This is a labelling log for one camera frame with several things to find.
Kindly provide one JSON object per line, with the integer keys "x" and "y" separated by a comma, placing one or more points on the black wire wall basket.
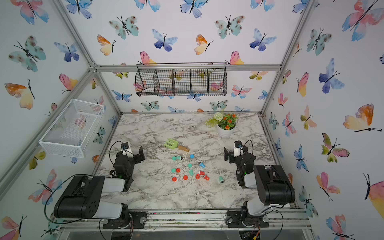
{"x": 181, "y": 79}

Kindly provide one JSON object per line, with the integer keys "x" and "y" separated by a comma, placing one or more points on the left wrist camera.
{"x": 126, "y": 148}

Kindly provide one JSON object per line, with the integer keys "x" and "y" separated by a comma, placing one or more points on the white mesh wall basket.
{"x": 71, "y": 131}

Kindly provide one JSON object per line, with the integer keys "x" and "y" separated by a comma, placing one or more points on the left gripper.
{"x": 134, "y": 157}

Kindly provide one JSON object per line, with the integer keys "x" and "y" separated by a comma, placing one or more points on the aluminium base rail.
{"x": 221, "y": 219}

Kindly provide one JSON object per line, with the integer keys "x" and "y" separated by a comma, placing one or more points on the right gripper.
{"x": 233, "y": 157}

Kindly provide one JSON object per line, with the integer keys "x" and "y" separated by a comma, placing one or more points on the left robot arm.
{"x": 82, "y": 199}

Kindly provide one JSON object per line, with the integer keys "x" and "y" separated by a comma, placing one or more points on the potted flower plant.
{"x": 224, "y": 123}

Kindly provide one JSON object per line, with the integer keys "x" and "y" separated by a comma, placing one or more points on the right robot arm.
{"x": 271, "y": 182}

